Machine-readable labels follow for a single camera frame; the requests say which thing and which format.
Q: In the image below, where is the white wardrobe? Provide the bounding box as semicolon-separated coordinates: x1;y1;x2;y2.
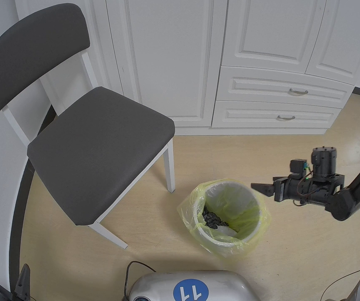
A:
12;0;356;136

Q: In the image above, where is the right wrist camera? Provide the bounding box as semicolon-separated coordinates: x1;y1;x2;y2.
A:
289;158;310;180

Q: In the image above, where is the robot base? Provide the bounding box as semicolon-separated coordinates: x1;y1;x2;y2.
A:
129;270;263;301

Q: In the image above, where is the crumpled black plastic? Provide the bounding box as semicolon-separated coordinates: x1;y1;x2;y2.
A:
201;206;229;230

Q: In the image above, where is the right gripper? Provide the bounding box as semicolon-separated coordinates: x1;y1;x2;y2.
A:
273;175;313;204

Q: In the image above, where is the grey padded white-framed chair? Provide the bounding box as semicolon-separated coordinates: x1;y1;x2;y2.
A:
0;3;176;250

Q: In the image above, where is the white trash bin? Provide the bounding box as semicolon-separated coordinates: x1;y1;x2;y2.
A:
192;181;263;247

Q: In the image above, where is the black cable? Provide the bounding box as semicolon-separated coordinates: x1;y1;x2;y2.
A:
123;261;159;301
322;265;360;298

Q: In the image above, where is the yellow plastic bag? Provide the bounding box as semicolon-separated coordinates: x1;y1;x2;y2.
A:
176;177;272;258

